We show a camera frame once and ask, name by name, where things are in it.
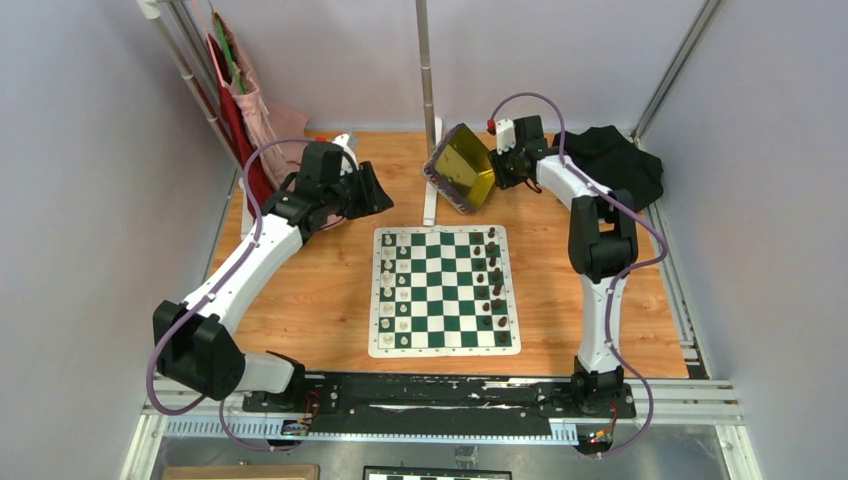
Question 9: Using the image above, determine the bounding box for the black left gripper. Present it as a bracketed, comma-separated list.
[322, 161, 393, 221]

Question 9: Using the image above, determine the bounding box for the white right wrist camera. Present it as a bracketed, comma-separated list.
[495, 119, 517, 154]

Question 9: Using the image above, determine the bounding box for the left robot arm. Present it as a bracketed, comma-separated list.
[148, 135, 393, 413]

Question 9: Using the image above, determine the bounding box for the decorated gold tin box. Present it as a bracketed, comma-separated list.
[422, 123, 495, 215]

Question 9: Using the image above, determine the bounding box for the pink cloth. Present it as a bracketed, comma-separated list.
[211, 11, 307, 191]

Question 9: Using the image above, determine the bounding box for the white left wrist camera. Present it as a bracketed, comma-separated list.
[332, 133, 358, 176]

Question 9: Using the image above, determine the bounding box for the black cloth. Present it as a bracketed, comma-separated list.
[552, 125, 664, 212]

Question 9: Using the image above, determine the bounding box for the green white chess board mat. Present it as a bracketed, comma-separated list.
[367, 225, 522, 359]

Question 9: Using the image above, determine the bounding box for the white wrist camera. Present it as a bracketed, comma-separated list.
[332, 133, 358, 176]
[495, 119, 517, 154]

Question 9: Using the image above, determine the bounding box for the white stand base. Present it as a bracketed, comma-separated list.
[422, 117, 443, 227]

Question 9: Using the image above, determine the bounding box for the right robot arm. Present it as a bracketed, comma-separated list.
[487, 116, 638, 418]

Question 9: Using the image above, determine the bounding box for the red cloth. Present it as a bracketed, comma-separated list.
[207, 34, 275, 207]

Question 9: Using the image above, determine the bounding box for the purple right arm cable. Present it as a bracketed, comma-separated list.
[486, 91, 670, 460]

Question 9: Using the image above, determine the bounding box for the metal stand pole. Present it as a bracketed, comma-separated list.
[415, 0, 437, 150]

